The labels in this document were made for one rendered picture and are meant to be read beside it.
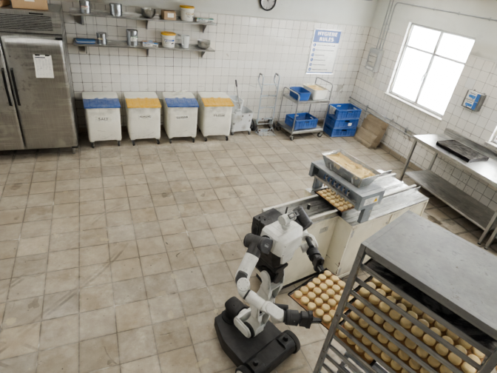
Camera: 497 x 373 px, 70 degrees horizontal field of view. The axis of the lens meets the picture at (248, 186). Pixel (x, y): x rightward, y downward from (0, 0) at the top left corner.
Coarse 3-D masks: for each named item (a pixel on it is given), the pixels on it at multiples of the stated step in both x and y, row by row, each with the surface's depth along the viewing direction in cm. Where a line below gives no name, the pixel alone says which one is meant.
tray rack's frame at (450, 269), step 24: (408, 216) 187; (384, 240) 167; (408, 240) 169; (432, 240) 171; (456, 240) 174; (408, 264) 154; (432, 264) 156; (456, 264) 158; (480, 264) 160; (432, 288) 143; (456, 288) 145; (480, 288) 147; (480, 312) 135
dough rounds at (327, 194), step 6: (318, 192) 374; (324, 192) 376; (330, 192) 375; (330, 198) 365; (336, 198) 366; (342, 198) 369; (336, 204) 356; (342, 204) 359; (348, 204) 359; (342, 210) 352
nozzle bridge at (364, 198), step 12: (312, 168) 374; (324, 168) 364; (324, 180) 370; (336, 180) 348; (336, 192) 357; (360, 192) 331; (372, 192) 333; (384, 192) 342; (360, 204) 329; (372, 204) 341; (360, 216) 345
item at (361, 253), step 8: (360, 248) 164; (360, 256) 165; (360, 264) 168; (352, 272) 171; (352, 280) 173; (344, 288) 178; (352, 288) 178; (344, 296) 180; (344, 304) 182; (336, 312) 187; (336, 320) 189; (336, 328) 193; (328, 336) 197; (328, 344) 199; (320, 352) 206; (320, 360) 208; (320, 368) 212
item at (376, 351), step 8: (344, 328) 194; (352, 328) 193; (360, 336) 189; (368, 344) 186; (376, 352) 183; (384, 352) 182; (384, 360) 180; (392, 360) 178; (392, 368) 177; (400, 368) 176
